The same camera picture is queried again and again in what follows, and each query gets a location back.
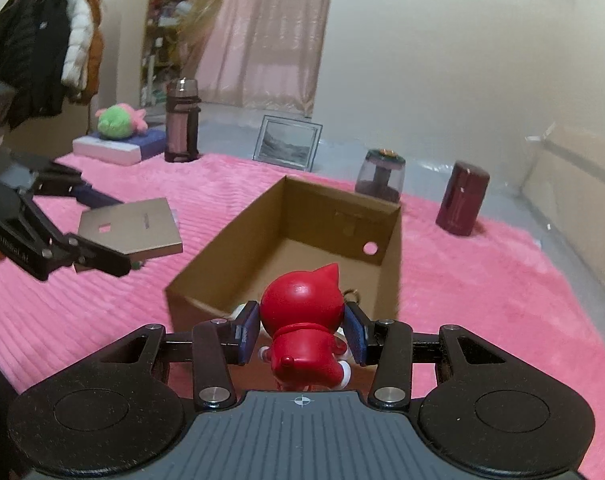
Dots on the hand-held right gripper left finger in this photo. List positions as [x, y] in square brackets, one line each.
[247, 332]

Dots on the plastic wrapped board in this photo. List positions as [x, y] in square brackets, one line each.
[582, 185]

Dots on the pink fluffy blanket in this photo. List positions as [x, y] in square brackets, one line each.
[482, 310]

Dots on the brown cardboard box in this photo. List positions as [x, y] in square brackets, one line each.
[212, 270]

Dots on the standing electric fan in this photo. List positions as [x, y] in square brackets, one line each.
[202, 15]

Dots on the thin packaging box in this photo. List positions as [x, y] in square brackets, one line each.
[132, 230]

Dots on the green and pink plush toy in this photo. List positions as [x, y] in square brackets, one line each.
[113, 122]

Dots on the red cartoon figurine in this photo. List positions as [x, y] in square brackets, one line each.
[297, 310]

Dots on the white and blue box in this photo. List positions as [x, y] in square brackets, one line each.
[112, 149]

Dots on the black puffer jacket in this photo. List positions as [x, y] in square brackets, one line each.
[15, 50]

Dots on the brown jacket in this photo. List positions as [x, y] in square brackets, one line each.
[95, 55]

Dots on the glass jar with lid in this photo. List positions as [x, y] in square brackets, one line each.
[380, 180]

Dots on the white puffer jacket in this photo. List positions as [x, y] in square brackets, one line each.
[77, 35]

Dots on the pink curtain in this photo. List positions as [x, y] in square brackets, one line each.
[267, 35]

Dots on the dark red canister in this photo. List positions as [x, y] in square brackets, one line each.
[460, 200]

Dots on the black and pink thermos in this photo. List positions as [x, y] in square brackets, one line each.
[180, 125]

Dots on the black jacket with logo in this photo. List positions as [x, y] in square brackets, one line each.
[50, 55]

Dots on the wooden bookshelf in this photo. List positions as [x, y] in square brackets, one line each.
[157, 35]

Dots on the framed landscape picture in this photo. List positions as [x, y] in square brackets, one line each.
[285, 142]

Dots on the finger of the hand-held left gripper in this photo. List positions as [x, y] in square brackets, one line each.
[57, 177]
[107, 257]

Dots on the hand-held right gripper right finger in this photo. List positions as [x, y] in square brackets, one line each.
[355, 335]

